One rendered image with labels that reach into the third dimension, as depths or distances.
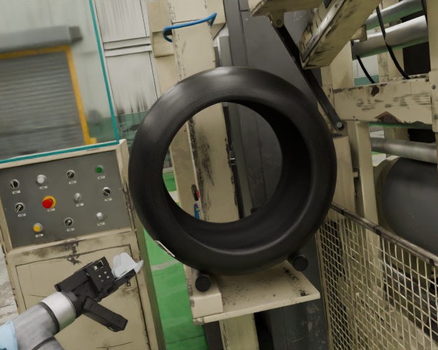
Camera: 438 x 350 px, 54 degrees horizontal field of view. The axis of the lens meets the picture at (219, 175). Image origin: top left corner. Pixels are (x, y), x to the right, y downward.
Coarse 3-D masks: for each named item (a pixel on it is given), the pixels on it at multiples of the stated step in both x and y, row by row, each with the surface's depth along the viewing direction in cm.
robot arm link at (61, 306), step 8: (56, 296) 90; (64, 296) 90; (48, 304) 88; (56, 304) 88; (64, 304) 89; (72, 304) 91; (56, 312) 88; (64, 312) 88; (72, 312) 90; (64, 320) 88; (72, 320) 91
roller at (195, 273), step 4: (192, 268) 128; (192, 272) 126; (196, 272) 122; (200, 272) 120; (204, 272) 121; (196, 276) 119; (200, 276) 118; (204, 276) 118; (208, 276) 119; (196, 280) 117; (200, 280) 117; (204, 280) 117; (208, 280) 118; (196, 284) 117; (200, 284) 117; (204, 284) 118; (208, 284) 118; (196, 288) 118; (200, 288) 118; (204, 288) 118; (208, 288) 118
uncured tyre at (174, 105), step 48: (192, 96) 107; (240, 96) 108; (288, 96) 111; (144, 144) 109; (288, 144) 141; (144, 192) 109; (288, 192) 143; (192, 240) 112; (240, 240) 141; (288, 240) 116
